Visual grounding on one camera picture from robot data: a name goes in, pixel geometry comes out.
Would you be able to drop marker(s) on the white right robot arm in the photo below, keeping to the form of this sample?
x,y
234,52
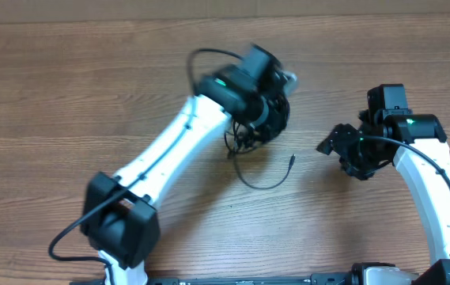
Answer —
x,y
416,145

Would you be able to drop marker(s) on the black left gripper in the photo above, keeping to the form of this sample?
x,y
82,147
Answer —
x,y
276,122

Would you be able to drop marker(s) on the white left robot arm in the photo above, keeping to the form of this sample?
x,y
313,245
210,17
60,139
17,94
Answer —
x,y
120,211

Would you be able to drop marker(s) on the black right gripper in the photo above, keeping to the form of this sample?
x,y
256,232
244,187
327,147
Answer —
x,y
338,144

